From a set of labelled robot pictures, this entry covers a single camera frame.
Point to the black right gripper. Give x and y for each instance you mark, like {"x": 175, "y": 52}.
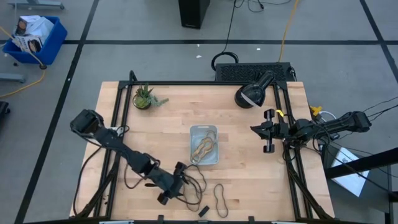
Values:
{"x": 269, "y": 143}

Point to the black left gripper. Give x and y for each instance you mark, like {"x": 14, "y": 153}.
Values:
{"x": 171, "y": 186}

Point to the tan wide rubber band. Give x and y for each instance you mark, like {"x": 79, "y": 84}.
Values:
{"x": 201, "y": 145}

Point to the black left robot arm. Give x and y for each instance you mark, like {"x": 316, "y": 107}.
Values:
{"x": 130, "y": 155}

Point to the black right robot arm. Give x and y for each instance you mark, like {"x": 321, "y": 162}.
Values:
{"x": 335, "y": 126}

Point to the light grey plastic bin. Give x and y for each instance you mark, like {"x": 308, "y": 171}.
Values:
{"x": 196, "y": 137}

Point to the blue wheeled plastic bin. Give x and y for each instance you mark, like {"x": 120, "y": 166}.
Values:
{"x": 53, "y": 46}

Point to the yellow tape tag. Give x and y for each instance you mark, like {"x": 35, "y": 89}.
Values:
{"x": 280, "y": 113}

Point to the black desk lamp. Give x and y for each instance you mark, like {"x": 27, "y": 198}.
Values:
{"x": 253, "y": 93}

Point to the black mesh computer case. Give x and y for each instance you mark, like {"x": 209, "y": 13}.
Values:
{"x": 242, "y": 72}

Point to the potted succulent plant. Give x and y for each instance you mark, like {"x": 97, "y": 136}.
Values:
{"x": 142, "y": 101}

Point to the white printed sheet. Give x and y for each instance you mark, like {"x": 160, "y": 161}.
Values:
{"x": 351, "y": 180}

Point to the black metal beam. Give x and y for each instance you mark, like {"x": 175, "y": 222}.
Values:
{"x": 367, "y": 161}

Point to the black computer tower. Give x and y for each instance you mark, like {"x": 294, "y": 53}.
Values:
{"x": 193, "y": 12}

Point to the grey metal stand leg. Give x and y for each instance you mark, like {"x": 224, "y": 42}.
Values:
{"x": 12, "y": 77}
{"x": 37, "y": 4}

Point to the printed cardboard box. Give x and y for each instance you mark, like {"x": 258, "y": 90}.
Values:
{"x": 26, "y": 24}
{"x": 28, "y": 44}

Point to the black aluminium table frame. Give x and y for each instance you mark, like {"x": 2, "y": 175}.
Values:
{"x": 186, "y": 83}

